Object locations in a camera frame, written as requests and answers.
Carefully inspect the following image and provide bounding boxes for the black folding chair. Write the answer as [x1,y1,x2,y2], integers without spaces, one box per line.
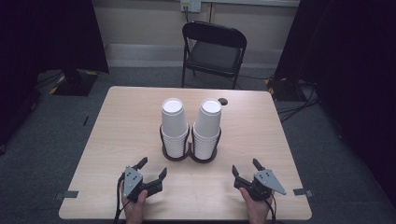
[180,21,248,91]

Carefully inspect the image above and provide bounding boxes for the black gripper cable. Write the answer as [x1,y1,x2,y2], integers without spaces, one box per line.
[264,195,278,224]
[113,173,126,224]

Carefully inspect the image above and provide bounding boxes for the black double cup holder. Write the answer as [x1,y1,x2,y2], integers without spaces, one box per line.
[159,123,223,164]

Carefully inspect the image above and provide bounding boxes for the stack of white paper cups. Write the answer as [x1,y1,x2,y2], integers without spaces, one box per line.
[160,97,191,159]
[191,98,223,161]

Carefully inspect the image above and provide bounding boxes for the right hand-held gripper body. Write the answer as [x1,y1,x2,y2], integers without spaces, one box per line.
[233,169,288,203]

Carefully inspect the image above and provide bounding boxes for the person's right hand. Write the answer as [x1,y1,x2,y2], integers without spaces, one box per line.
[238,187,276,224]

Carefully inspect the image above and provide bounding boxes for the black curtain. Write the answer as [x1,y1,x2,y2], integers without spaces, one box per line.
[274,0,396,200]
[0,0,110,147]

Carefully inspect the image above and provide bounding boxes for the black stand base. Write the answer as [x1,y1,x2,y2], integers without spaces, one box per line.
[49,68,100,97]
[264,76,302,103]

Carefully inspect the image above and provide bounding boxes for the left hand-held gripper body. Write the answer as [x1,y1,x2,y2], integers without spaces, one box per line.
[122,165,164,203]

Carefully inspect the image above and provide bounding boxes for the grey tape strip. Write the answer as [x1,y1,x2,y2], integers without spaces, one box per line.
[292,188,316,198]
[53,189,79,202]

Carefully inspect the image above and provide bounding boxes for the black floor cables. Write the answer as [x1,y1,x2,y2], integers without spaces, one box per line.
[276,79,322,123]

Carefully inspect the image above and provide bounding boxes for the person's left hand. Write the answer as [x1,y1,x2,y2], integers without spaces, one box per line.
[120,182,149,224]

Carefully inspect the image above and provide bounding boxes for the white wall socket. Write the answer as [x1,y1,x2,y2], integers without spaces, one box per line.
[179,0,203,14]

